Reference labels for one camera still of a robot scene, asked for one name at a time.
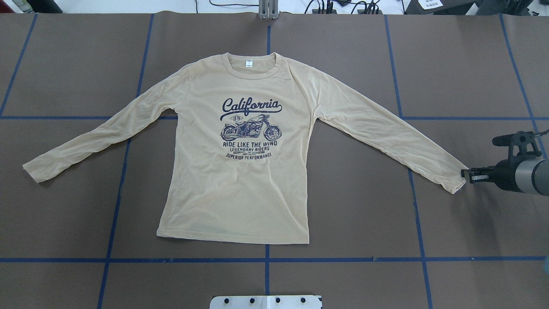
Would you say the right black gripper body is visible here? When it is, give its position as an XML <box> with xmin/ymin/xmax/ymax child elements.
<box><xmin>488</xmin><ymin>160</ymin><xmax>521</xmax><ymax>192</ymax></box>

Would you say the yellow long-sleeve California shirt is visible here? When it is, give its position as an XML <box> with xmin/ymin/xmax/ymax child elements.
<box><xmin>22</xmin><ymin>53</ymin><xmax>466</xmax><ymax>245</ymax></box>

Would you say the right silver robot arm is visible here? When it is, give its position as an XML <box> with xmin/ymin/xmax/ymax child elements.
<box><xmin>461</xmin><ymin>160</ymin><xmax>549</xmax><ymax>196</ymax></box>

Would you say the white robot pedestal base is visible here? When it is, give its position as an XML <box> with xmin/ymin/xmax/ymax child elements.
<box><xmin>209</xmin><ymin>295</ymin><xmax>323</xmax><ymax>309</ymax></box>

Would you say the aluminium frame post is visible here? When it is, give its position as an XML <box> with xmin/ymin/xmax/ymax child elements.
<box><xmin>258</xmin><ymin>0</ymin><xmax>280</xmax><ymax>20</ymax></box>

